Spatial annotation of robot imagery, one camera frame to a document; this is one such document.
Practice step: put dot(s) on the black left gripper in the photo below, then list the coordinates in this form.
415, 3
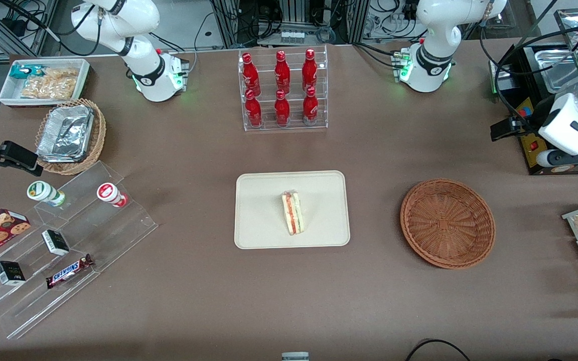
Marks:
529, 124

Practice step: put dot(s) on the triangular sandwich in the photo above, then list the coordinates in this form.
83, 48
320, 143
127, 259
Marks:
293, 213

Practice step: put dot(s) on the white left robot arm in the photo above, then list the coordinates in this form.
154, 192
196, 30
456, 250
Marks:
434, 30

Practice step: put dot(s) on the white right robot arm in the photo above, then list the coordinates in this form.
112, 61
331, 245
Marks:
118, 25

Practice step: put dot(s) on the oval tan wicker basket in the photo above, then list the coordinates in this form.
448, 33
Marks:
99, 135

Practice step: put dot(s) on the round brown wicker basket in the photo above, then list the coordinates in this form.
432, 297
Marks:
447, 223

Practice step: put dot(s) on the beige rectangular tray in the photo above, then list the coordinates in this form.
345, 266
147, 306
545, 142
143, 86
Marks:
256, 220

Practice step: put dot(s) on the black food warmer cabinet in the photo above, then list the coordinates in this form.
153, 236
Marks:
532, 148

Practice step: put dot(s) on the green lid yogurt cup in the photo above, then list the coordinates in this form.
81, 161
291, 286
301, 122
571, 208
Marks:
42, 191

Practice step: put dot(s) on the stacked aluminium foil containers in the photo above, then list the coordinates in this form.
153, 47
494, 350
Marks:
65, 133

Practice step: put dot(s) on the white rectangular snack bin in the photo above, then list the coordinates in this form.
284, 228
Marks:
10, 93

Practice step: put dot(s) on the steel warmer pan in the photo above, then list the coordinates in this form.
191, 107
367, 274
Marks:
560, 70

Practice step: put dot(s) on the clear bag of crackers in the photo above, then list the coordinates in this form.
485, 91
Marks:
53, 84

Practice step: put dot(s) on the teal snack packet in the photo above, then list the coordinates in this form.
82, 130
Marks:
23, 71

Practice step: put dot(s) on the small black white box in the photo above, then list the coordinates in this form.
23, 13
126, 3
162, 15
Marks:
55, 242
9, 273

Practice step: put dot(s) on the red lid yogurt cup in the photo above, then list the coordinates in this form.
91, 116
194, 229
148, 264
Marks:
108, 193

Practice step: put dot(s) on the clear acrylic stepped display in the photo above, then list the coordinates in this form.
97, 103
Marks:
108, 235

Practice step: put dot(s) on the Snickers chocolate bar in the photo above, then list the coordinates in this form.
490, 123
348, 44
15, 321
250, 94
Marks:
68, 272

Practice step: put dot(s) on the red cola bottle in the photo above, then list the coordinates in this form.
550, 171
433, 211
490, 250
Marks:
250, 75
310, 108
309, 71
253, 111
282, 72
282, 110

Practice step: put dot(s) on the white connector strip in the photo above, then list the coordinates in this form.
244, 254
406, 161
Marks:
292, 37

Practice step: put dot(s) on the clear acrylic bottle rack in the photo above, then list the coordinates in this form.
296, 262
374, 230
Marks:
269, 125

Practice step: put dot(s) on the aluminium equipment rack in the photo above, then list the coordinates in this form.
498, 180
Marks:
294, 10

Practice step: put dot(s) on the small grey device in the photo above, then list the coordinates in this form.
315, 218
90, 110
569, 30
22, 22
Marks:
295, 356

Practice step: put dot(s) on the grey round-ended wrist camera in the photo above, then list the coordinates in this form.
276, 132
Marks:
547, 158

